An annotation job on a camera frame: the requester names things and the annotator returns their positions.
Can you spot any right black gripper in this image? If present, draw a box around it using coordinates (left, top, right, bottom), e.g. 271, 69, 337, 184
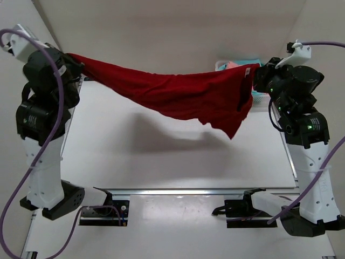
252, 58, 295, 115

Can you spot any red t shirt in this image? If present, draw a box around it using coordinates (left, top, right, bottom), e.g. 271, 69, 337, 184
70, 53, 260, 139

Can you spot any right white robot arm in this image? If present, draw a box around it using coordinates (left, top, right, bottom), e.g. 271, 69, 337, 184
241, 57, 344, 237

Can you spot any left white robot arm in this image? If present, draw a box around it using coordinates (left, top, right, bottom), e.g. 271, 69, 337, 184
16, 47, 113, 220

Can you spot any white plastic laundry basket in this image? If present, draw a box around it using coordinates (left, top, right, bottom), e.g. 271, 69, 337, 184
215, 59, 273, 106

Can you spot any teal t shirt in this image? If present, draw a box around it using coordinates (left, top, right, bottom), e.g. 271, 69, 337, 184
217, 58, 267, 99

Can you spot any pink t shirt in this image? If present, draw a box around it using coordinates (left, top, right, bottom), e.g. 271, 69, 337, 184
226, 62, 242, 69

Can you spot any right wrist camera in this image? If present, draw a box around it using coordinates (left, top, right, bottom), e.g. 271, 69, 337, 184
275, 40, 312, 69

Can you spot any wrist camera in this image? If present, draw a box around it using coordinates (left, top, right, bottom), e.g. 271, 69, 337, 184
275, 40, 312, 69
2, 24, 48, 63

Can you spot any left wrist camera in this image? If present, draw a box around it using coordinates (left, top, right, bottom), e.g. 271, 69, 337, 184
2, 24, 48, 63

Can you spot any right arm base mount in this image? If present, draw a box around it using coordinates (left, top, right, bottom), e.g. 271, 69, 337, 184
211, 195, 278, 229

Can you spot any aluminium rail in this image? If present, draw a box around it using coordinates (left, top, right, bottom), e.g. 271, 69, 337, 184
108, 188, 246, 196

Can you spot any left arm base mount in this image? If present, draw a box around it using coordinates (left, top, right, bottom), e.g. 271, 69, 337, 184
79, 194, 130, 227

